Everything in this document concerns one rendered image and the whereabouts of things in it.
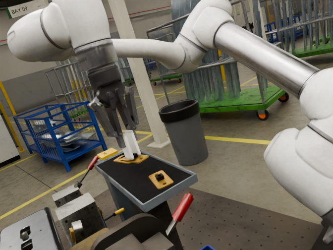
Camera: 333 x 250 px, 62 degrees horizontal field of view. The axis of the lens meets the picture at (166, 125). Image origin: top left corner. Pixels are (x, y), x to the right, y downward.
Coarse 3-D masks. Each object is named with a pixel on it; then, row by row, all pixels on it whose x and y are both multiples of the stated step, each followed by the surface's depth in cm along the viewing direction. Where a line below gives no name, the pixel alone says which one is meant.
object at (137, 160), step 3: (135, 153) 73; (135, 156) 72; (138, 156) 73; (141, 156) 72; (144, 156) 71; (147, 156) 71; (120, 159) 75; (123, 159) 74; (126, 159) 73; (129, 159) 73; (135, 159) 71; (138, 159) 71; (141, 159) 70; (144, 159) 70; (132, 162) 71; (135, 162) 70; (138, 162) 69
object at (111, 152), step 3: (108, 150) 98; (111, 150) 97; (114, 150) 96; (102, 153) 97; (105, 153) 96; (108, 153) 95; (111, 153) 94; (114, 153) 95; (99, 156) 95; (102, 156) 94; (105, 156) 93; (108, 156) 94; (102, 159) 93
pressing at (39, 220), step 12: (36, 216) 103; (48, 216) 99; (12, 228) 99; (24, 228) 97; (36, 228) 94; (48, 228) 92; (0, 240) 94; (12, 240) 91; (36, 240) 87; (48, 240) 85; (60, 240) 83
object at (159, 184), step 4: (160, 172) 67; (164, 172) 67; (152, 176) 67; (156, 176) 64; (160, 176) 63; (164, 176) 65; (152, 180) 65; (156, 180) 64; (160, 180) 63; (164, 180) 63; (168, 180) 62; (156, 184) 62; (160, 184) 62; (168, 184) 60; (160, 188) 60
